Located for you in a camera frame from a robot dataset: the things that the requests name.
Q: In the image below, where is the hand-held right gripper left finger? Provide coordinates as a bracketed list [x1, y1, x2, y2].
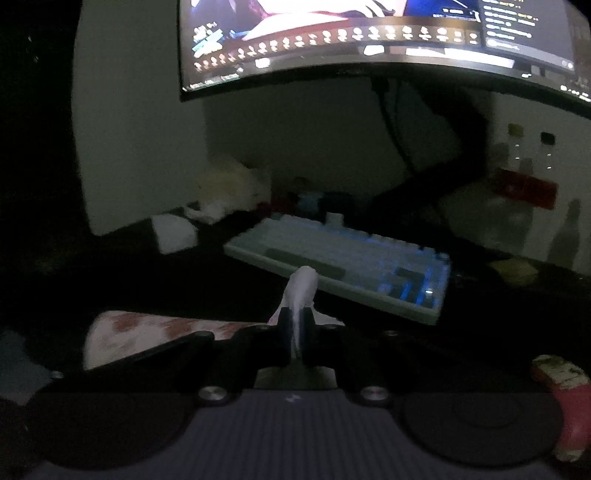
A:
[85, 309, 296, 406]

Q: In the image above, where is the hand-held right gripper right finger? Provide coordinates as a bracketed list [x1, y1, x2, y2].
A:
[300, 309, 444, 406]

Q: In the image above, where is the white tissue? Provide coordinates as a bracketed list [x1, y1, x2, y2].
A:
[185, 200, 227, 223]
[256, 266, 345, 388]

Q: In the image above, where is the white patterned tissue box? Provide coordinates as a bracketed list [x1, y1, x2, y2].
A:
[83, 311, 278, 371]

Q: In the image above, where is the white backlit mechanical keyboard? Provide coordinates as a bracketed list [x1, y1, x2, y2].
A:
[224, 213, 452, 326]

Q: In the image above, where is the red bowl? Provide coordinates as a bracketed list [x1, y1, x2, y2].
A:
[270, 194, 297, 216]

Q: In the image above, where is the dark cup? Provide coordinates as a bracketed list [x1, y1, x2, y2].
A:
[323, 191, 356, 219]

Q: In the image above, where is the blue patterned cup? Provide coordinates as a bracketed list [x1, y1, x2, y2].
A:
[295, 178, 325, 217]

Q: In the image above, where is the crumpled white tissue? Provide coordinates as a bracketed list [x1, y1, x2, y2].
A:
[185, 200, 227, 223]

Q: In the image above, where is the flat white napkin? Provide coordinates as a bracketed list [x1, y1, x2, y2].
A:
[151, 215, 199, 254]

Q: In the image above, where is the clear plastic bag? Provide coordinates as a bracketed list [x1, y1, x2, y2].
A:
[438, 180, 550, 256]

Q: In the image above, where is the yellow packet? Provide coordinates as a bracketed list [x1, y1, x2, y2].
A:
[489, 258, 541, 285]

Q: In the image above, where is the black monitor stand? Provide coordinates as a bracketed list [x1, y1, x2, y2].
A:
[374, 76, 491, 217]

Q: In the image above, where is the yellow capped clear bottle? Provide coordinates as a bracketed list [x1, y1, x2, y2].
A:
[500, 124, 532, 200]

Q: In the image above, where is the red and white can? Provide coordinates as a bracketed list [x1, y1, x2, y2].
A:
[530, 354, 591, 463]

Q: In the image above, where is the dark glass bottle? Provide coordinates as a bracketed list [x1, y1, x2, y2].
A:
[547, 198, 583, 269]

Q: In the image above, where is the curved computer monitor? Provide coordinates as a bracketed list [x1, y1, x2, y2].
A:
[179, 0, 591, 104]

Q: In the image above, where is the black capped clear bottle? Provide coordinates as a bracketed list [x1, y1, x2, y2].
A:
[531, 131, 560, 209]

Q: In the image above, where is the black monitor cable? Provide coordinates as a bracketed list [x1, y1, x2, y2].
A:
[378, 78, 417, 177]

